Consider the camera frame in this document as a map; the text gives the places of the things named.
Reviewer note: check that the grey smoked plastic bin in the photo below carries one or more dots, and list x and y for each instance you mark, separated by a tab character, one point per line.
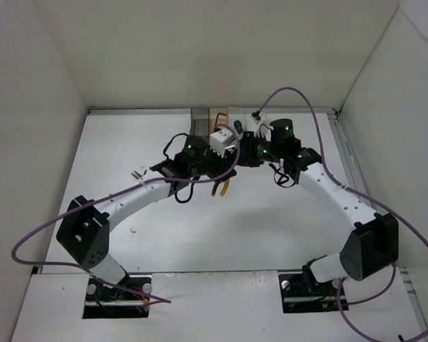
199	122

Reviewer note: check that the amber plastic bin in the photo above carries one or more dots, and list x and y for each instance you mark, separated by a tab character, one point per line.
212	112

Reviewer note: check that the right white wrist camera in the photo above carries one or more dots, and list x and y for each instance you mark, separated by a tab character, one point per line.
262	122

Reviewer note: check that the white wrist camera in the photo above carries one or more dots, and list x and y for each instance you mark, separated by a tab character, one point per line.
262	122
223	142

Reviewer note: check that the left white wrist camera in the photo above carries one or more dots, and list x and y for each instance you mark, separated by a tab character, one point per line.
223	142

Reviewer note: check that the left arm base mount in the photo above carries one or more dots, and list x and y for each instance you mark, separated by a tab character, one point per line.
102	302

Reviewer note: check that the yellow handled needle-nose pliers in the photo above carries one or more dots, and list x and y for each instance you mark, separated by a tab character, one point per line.
137	175

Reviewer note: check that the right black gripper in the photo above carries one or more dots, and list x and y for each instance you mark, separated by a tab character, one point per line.
247	154

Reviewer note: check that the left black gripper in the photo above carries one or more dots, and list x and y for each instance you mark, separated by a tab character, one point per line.
218	165

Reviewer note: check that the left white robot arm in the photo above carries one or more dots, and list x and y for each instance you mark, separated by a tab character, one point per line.
85	231

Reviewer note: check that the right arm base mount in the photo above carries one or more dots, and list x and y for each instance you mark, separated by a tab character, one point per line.
298	296

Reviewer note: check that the green handled stubby screwdriver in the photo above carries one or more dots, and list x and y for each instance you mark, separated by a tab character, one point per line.
238	127

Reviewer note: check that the clear small plastic bin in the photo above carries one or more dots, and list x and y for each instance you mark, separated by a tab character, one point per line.
242	114

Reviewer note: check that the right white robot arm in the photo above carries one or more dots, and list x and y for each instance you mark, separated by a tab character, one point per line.
371	239

